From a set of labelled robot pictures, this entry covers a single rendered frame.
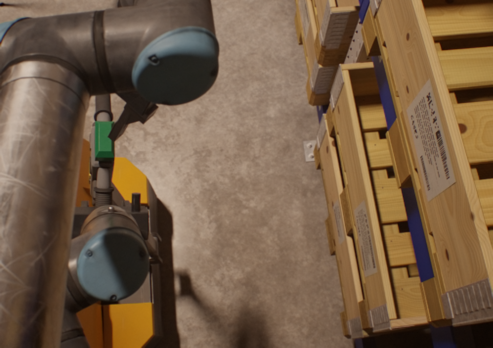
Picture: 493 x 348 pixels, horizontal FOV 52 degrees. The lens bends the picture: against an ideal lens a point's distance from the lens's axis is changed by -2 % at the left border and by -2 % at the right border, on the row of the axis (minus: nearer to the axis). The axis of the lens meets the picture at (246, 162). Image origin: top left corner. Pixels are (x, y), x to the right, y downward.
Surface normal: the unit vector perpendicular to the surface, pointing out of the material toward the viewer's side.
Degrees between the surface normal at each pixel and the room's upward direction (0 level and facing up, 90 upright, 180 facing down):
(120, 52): 36
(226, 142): 0
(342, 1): 0
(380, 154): 0
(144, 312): 22
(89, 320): 74
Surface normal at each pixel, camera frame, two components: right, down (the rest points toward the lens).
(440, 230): -0.99, 0.11
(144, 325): 0.38, -0.36
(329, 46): 0.10, 0.93
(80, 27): 0.01, -0.40
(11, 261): 0.35, -0.65
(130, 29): 0.04, -0.18
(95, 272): 0.38, 0.09
